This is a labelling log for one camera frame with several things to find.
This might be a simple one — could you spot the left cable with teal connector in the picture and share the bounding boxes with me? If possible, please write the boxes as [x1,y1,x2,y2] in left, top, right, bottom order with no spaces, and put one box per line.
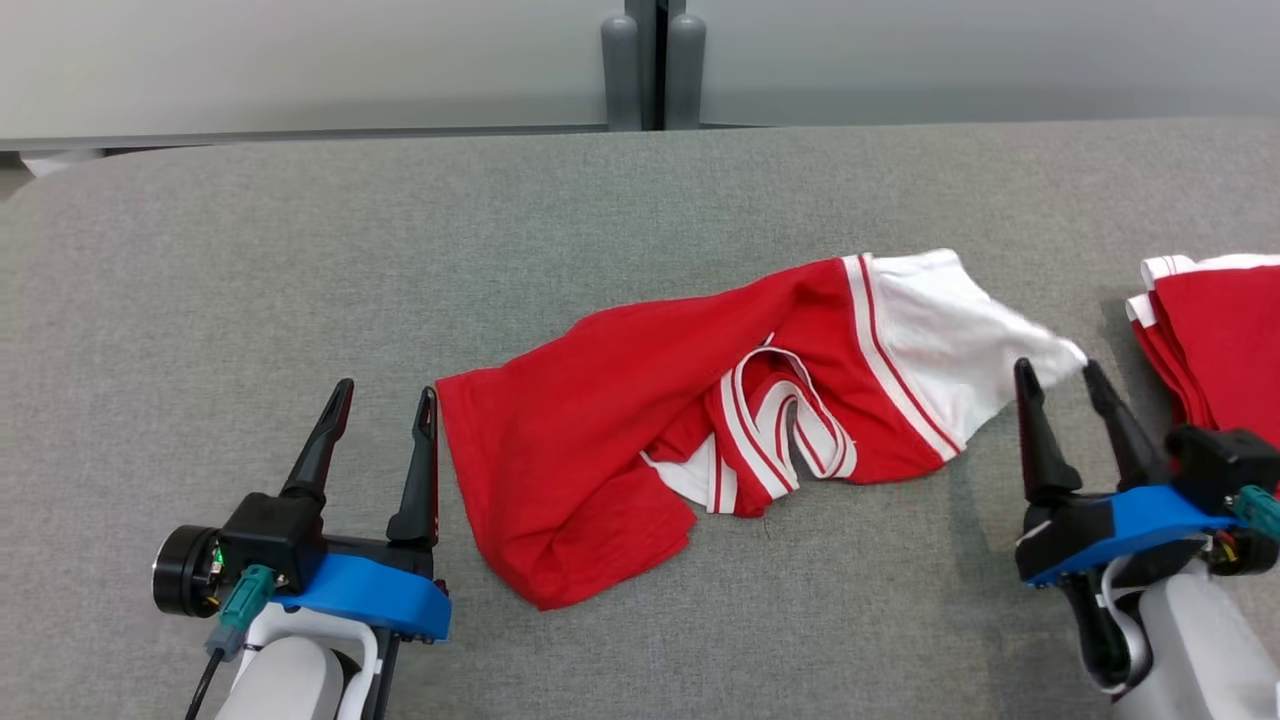
[184,564,278,720]

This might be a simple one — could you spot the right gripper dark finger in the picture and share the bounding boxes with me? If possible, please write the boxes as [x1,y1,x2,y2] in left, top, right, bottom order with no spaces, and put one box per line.
[1083,360,1172,492]
[1013,357,1084,505]

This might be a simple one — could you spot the right cable with teal connector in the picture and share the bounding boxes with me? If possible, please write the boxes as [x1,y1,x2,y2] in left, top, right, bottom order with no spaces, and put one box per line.
[1231,484,1280,542]

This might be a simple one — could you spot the red white-striped basketball shorts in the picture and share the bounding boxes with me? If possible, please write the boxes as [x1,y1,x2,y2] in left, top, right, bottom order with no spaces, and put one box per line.
[1124,252,1280,453]

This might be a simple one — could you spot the cable with teal connector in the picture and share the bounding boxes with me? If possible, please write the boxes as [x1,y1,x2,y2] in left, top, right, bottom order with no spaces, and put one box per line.
[1231,484,1280,542]
[184,564,278,720]

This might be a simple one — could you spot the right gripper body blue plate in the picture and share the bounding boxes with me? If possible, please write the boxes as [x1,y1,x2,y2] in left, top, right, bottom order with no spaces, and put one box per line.
[1014,486,1247,589]

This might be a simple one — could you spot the grey partition post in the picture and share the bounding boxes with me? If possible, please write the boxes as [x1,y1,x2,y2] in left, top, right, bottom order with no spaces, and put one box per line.
[599,0,708,132]

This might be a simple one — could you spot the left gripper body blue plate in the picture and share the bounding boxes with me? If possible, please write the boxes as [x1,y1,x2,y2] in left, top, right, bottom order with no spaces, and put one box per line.
[274,535,453,644]

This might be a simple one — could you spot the red white basketball jersey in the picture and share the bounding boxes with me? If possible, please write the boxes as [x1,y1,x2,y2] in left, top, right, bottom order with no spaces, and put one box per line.
[435,247,1090,612]

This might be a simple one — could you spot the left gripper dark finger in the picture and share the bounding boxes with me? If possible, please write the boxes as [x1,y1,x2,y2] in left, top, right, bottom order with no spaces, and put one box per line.
[281,378,356,503]
[386,386,442,550]

